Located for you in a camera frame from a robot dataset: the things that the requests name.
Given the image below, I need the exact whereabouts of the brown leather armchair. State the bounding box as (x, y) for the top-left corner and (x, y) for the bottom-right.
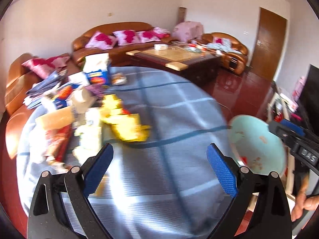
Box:
(200, 32), (249, 75)

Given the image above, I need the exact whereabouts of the pink floral pillow right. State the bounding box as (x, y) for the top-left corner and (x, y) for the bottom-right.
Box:
(136, 31), (160, 43)

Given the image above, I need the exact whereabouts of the white TV stand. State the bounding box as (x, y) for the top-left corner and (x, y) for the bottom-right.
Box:
(266, 93), (295, 195)

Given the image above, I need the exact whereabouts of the pink floral pillow left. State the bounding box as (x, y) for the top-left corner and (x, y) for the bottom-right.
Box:
(85, 31), (117, 50)

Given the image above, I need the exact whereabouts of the pink cloth covered object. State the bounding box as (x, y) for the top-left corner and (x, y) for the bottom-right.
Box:
(171, 21), (204, 42)

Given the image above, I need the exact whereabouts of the blue Look snack box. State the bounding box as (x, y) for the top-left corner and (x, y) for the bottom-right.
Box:
(83, 53), (111, 86)

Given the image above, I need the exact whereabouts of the tall brown floor vase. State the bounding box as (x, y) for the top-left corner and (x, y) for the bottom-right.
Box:
(177, 7), (187, 24)

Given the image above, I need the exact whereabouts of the person's right hand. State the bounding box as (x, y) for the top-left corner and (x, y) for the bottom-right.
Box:
(291, 188), (319, 222)

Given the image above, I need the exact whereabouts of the dark wood coffee table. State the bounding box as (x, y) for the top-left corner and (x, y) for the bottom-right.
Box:
(126, 46), (222, 86)

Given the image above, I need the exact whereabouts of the pink pillow on chaise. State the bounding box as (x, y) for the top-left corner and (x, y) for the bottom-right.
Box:
(22, 56), (70, 79)

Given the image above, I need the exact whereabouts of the pink floral pillow middle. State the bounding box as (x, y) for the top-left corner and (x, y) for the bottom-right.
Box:
(113, 30), (140, 46)

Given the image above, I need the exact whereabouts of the yellow plastic bag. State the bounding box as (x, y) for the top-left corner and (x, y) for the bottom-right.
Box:
(99, 94), (151, 142)

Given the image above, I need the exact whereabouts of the black television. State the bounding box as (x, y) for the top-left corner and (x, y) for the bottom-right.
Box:
(297, 64), (319, 135)

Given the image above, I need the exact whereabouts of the blue plaid tablecloth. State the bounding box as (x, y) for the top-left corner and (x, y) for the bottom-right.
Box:
(16, 65), (234, 239)

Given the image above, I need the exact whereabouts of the white tissue box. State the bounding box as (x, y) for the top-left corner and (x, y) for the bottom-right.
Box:
(154, 44), (168, 51)

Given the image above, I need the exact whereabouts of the brown leather chaise sofa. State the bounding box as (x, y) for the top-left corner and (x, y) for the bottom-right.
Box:
(4, 52), (81, 160)

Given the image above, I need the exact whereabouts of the brown wooden door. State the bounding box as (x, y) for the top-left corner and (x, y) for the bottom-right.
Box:
(250, 8), (287, 81)

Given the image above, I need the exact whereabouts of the pink floral pillow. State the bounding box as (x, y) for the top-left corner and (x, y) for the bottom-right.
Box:
(85, 31), (117, 50)
(113, 30), (140, 46)
(136, 31), (160, 43)

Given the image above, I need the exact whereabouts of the small snack wrapper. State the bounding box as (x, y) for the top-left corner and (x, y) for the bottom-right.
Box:
(111, 73), (127, 86)

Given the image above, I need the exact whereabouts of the folded blue plaid cloth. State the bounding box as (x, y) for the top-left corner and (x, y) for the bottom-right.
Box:
(23, 70), (68, 110)

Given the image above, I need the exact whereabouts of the long brown leather sofa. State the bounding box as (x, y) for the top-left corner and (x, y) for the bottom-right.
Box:
(71, 22), (175, 66)

